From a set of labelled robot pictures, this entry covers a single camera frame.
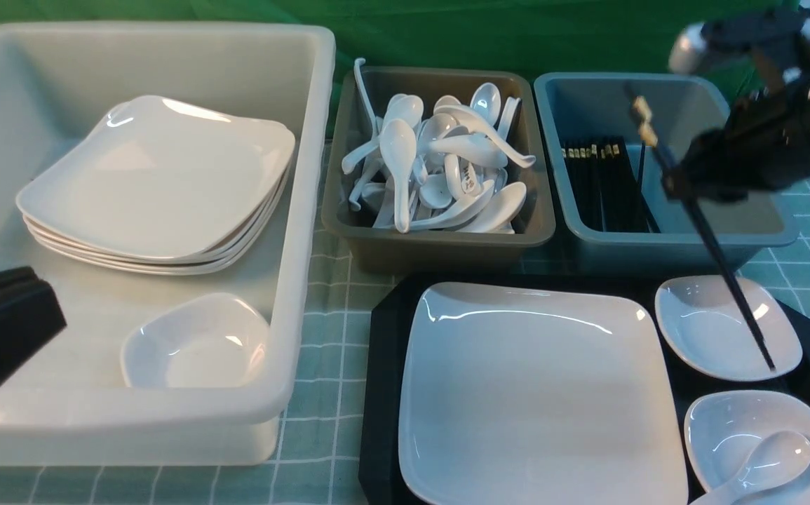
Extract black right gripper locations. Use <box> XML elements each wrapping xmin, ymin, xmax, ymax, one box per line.
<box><xmin>661</xmin><ymin>74</ymin><xmax>810</xmax><ymax>203</ymax></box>

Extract black chopstick gold band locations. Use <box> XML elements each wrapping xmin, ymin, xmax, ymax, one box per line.
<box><xmin>623</xmin><ymin>82</ymin><xmax>776</xmax><ymax>372</ymax></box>

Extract small white bowl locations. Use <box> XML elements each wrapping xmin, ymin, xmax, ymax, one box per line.
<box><xmin>684</xmin><ymin>390</ymin><xmax>810</xmax><ymax>504</ymax></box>
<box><xmin>121</xmin><ymin>292</ymin><xmax>270</xmax><ymax>388</ymax></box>
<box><xmin>654</xmin><ymin>275</ymin><xmax>803</xmax><ymax>382</ymax></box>

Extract white ceramic soup spoon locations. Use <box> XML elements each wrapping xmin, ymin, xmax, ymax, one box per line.
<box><xmin>693</xmin><ymin>431</ymin><xmax>810</xmax><ymax>504</ymax></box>

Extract large white square plate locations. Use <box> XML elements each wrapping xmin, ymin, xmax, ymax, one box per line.
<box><xmin>398</xmin><ymin>282</ymin><xmax>689</xmax><ymax>504</ymax></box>

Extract stacked white plate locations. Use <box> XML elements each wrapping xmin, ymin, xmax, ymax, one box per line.
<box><xmin>15</xmin><ymin>95</ymin><xmax>296</xmax><ymax>261</ymax></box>
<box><xmin>22</xmin><ymin>172</ymin><xmax>290</xmax><ymax>267</ymax></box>
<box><xmin>26</xmin><ymin>175</ymin><xmax>288</xmax><ymax>271</ymax></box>
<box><xmin>33</xmin><ymin>184</ymin><xmax>285</xmax><ymax>276</ymax></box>

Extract bottom stacked white plate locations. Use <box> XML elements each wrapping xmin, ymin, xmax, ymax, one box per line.
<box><xmin>33</xmin><ymin>184</ymin><xmax>285</xmax><ymax>276</ymax></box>

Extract top stacked white plate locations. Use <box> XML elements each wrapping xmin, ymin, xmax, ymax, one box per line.
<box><xmin>15</xmin><ymin>95</ymin><xmax>296</xmax><ymax>261</ymax></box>

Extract bundle of black chopsticks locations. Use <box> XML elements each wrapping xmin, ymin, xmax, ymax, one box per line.
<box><xmin>561</xmin><ymin>135</ymin><xmax>661</xmax><ymax>233</ymax></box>

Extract grey-blue chopstick bin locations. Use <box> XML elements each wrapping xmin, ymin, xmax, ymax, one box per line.
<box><xmin>532</xmin><ymin>72</ymin><xmax>799</xmax><ymax>278</ymax></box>

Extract black plastic serving tray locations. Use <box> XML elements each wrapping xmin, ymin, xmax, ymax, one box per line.
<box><xmin>358</xmin><ymin>273</ymin><xmax>810</xmax><ymax>504</ymax></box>

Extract green backdrop cloth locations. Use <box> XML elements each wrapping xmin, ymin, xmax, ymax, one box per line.
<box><xmin>0</xmin><ymin>1</ymin><xmax>780</xmax><ymax>102</ymax></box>

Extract white spoon top back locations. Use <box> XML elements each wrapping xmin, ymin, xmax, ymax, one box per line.
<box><xmin>470</xmin><ymin>82</ymin><xmax>503</xmax><ymax>127</ymax></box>

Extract white spoon front right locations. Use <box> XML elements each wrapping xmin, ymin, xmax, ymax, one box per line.
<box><xmin>459</xmin><ymin>182</ymin><xmax>527</xmax><ymax>234</ymax></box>

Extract white spoon front left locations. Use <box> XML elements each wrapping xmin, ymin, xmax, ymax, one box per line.
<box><xmin>379</xmin><ymin>119</ymin><xmax>417</xmax><ymax>234</ymax></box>

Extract olive green spoon bin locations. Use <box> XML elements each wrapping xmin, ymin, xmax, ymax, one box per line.
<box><xmin>320</xmin><ymin>67</ymin><xmax>556</xmax><ymax>275</ymax></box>

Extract green checked tablecloth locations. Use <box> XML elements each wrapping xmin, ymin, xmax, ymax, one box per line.
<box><xmin>0</xmin><ymin>180</ymin><xmax>810</xmax><ymax>504</ymax></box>

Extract small white bowl in tub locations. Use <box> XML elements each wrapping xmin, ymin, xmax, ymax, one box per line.
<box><xmin>121</xmin><ymin>292</ymin><xmax>270</xmax><ymax>388</ymax></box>

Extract large white plastic tub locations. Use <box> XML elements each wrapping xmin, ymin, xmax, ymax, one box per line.
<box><xmin>0</xmin><ymin>20</ymin><xmax>335</xmax><ymax>466</ymax></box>

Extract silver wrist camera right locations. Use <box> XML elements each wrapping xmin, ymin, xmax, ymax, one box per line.
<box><xmin>668</xmin><ymin>6</ymin><xmax>806</xmax><ymax>76</ymax></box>

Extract white spoon long handle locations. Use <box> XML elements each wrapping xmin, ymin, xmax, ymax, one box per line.
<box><xmin>433</xmin><ymin>105</ymin><xmax>536</xmax><ymax>168</ymax></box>

